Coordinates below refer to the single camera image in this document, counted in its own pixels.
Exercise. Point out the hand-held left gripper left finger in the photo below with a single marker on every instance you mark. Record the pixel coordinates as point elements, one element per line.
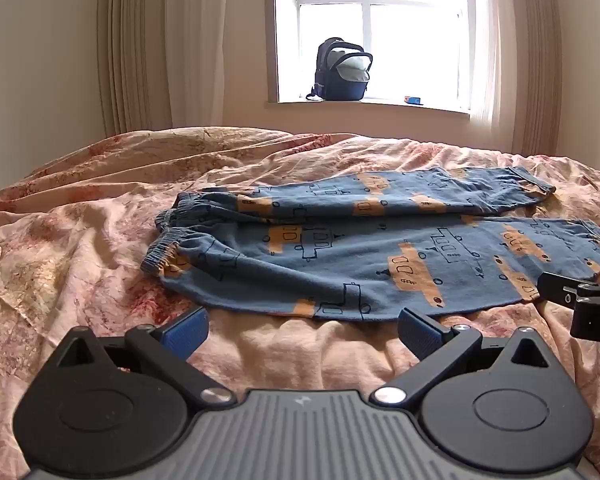
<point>187,331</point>

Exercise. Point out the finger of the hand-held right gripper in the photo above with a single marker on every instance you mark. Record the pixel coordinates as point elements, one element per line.
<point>555,286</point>

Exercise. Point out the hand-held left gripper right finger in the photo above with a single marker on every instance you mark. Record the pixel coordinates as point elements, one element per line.
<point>419,332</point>

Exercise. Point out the blue pants with orange print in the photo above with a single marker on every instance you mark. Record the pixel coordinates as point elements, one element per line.
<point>360,255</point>

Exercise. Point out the pink floral blanket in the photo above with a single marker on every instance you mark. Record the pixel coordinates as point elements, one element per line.
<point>80,240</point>

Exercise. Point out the beige curtain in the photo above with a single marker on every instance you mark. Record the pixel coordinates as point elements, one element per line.
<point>540,60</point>
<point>130,45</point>

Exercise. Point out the white windowsill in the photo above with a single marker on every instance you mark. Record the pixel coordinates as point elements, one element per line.
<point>370,109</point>

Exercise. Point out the small blue box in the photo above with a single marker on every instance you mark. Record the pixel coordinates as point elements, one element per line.
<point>413,100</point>

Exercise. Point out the white sheer curtain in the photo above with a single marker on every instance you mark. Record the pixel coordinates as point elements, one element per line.
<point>215,40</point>
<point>495,55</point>

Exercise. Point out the dark blue backpack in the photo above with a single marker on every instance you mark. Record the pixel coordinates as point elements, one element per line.
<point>342,72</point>

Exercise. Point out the white framed window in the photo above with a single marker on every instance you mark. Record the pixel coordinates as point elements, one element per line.
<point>380,30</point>

